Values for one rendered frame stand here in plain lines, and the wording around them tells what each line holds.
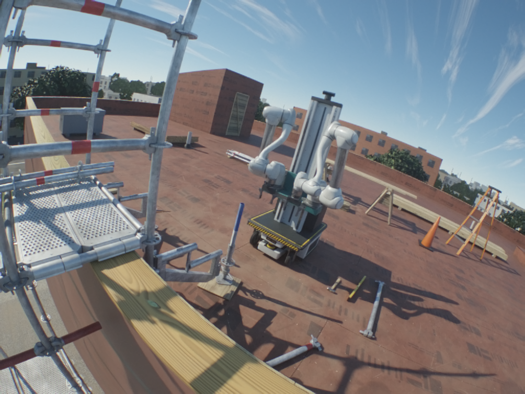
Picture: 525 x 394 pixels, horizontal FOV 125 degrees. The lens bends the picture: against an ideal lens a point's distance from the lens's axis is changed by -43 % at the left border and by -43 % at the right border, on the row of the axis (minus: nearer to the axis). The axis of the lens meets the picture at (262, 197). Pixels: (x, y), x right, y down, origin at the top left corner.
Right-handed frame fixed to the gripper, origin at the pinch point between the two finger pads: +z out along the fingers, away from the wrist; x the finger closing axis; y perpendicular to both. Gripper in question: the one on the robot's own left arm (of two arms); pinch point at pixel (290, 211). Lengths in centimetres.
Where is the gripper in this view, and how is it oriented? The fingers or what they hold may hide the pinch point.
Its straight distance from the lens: 223.4
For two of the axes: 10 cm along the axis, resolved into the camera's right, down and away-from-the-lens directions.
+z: -2.6, 9.1, 3.3
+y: -5.2, 1.6, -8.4
